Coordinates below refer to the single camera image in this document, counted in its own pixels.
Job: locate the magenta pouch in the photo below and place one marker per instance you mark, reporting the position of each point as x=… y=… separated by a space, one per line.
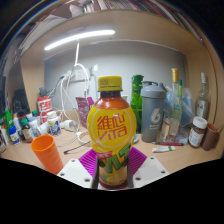
x=82 y=111

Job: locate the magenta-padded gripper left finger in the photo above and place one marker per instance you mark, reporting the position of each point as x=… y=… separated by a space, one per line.
x=75 y=170

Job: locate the white led light bar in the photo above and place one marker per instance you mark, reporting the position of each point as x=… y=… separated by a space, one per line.
x=80 y=38

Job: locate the tall green bottle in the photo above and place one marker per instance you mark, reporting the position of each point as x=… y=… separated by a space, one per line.
x=136 y=96

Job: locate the clear glass bottle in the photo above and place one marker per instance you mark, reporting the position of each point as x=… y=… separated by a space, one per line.
x=202 y=103

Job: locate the red pen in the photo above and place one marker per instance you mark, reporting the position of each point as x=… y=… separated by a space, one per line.
x=168 y=143

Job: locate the white and green tube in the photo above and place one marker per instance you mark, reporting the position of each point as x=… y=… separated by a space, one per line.
x=163 y=149

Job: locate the white bottle with blue cap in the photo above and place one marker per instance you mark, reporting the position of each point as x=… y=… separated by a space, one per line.
x=14 y=135

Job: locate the orange plastic cup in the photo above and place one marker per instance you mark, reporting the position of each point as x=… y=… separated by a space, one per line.
x=48 y=155

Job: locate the white wall power outlet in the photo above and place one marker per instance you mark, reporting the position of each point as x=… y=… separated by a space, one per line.
x=78 y=75

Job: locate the brown mug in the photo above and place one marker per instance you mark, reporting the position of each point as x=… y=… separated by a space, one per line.
x=210 y=136

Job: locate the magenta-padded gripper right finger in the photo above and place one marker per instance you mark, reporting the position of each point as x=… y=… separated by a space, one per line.
x=148 y=168

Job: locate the black boxy appliance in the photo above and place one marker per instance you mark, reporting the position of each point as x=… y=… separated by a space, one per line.
x=20 y=101

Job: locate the small white plastic bottle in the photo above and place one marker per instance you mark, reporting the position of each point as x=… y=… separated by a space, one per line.
x=67 y=125

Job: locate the brown jar with white lid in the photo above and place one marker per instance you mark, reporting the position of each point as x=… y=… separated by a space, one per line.
x=197 y=133

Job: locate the grey shaker bottle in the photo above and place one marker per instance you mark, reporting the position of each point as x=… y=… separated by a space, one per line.
x=152 y=113

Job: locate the red and white canister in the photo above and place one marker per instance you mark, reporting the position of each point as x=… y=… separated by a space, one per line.
x=44 y=106

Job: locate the clear bottle with gold cap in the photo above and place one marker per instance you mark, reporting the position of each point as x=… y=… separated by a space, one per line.
x=170 y=120

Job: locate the yellow lemon tea bottle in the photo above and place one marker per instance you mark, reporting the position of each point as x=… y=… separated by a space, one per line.
x=111 y=130

